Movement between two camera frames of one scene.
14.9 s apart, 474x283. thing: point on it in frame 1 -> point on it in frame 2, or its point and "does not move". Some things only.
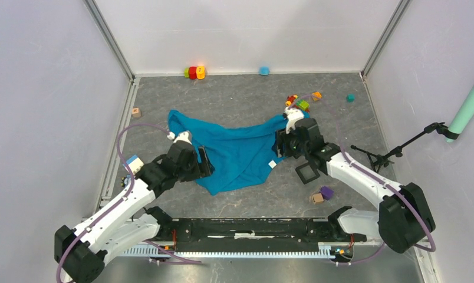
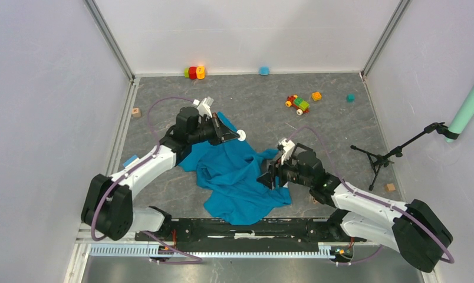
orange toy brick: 316,95 does not move
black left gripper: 206,168 -> 220,128
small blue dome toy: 264,71 does not move
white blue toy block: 134,163 does not move
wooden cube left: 136,112 does not move
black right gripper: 277,147 -> 268,178
